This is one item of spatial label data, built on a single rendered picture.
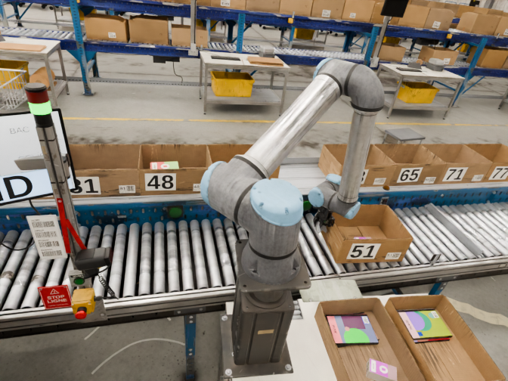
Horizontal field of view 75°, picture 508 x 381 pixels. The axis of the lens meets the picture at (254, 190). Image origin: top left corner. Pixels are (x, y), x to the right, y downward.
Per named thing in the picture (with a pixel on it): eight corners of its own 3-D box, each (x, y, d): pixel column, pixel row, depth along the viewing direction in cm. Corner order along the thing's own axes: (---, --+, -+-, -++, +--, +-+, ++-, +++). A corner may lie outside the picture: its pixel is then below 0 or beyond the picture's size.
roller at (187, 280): (183, 298, 152) (183, 292, 149) (178, 224, 193) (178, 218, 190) (194, 297, 153) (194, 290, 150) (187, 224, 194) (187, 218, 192)
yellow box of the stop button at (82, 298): (72, 319, 126) (69, 308, 122) (77, 301, 133) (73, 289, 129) (113, 314, 130) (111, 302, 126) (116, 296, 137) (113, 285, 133)
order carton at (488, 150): (481, 183, 241) (494, 162, 232) (453, 162, 264) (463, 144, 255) (522, 181, 251) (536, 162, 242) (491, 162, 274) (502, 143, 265)
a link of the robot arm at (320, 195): (328, 196, 151) (342, 187, 159) (307, 186, 157) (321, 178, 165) (324, 213, 156) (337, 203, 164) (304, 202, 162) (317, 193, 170)
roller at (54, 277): (36, 314, 136) (37, 307, 134) (64, 230, 178) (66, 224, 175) (50, 315, 138) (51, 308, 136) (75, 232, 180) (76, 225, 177)
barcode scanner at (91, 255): (116, 276, 122) (108, 256, 116) (82, 282, 120) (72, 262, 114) (118, 262, 127) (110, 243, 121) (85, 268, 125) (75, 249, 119)
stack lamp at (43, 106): (28, 114, 89) (22, 92, 86) (33, 107, 93) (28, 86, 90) (49, 115, 91) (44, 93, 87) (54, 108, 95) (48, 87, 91)
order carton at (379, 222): (335, 264, 175) (343, 240, 165) (317, 227, 198) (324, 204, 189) (402, 261, 182) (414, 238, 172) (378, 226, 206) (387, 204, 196)
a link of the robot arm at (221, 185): (227, 209, 93) (365, 53, 117) (187, 184, 102) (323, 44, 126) (242, 234, 105) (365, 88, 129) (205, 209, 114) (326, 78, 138)
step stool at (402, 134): (399, 178, 420) (413, 147, 395) (374, 159, 457) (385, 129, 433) (424, 175, 435) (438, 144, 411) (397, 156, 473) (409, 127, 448)
